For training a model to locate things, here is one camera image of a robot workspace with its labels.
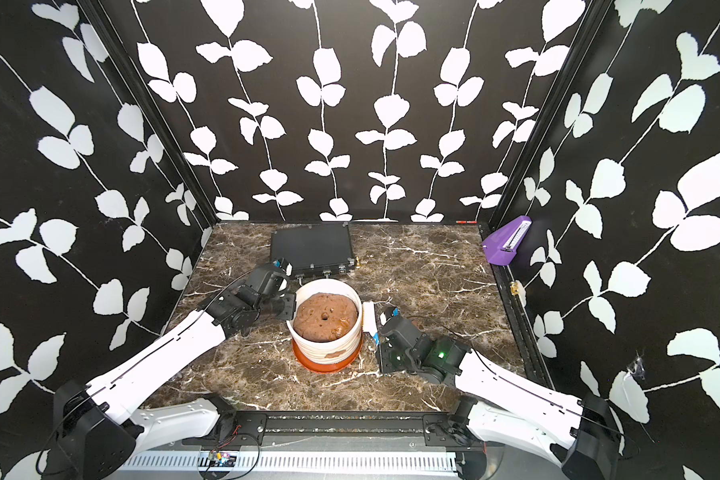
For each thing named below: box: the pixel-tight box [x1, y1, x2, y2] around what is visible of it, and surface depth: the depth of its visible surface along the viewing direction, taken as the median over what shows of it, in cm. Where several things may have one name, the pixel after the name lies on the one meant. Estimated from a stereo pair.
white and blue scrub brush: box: [362, 301, 380, 345], surface depth 80 cm
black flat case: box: [271, 223, 355, 276], surface depth 109 cm
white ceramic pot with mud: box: [287, 278, 364, 365], surface depth 83 cm
